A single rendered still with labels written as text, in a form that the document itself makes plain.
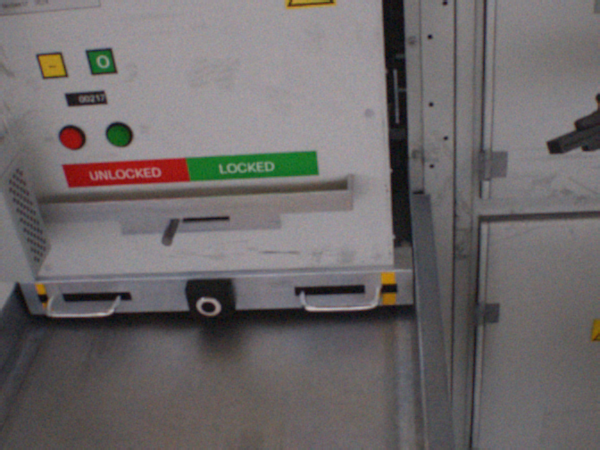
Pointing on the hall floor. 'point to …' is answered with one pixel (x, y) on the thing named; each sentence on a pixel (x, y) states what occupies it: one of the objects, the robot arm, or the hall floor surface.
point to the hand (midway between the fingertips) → (580, 137)
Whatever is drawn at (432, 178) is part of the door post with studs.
